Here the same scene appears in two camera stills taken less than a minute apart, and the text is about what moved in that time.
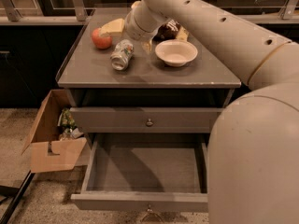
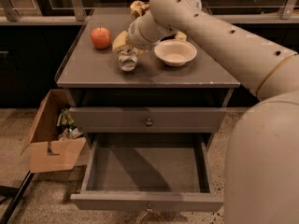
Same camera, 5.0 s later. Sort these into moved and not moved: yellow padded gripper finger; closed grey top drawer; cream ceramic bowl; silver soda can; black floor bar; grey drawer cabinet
Moved: silver soda can; yellow padded gripper finger
Not moved: closed grey top drawer; grey drawer cabinet; cream ceramic bowl; black floor bar
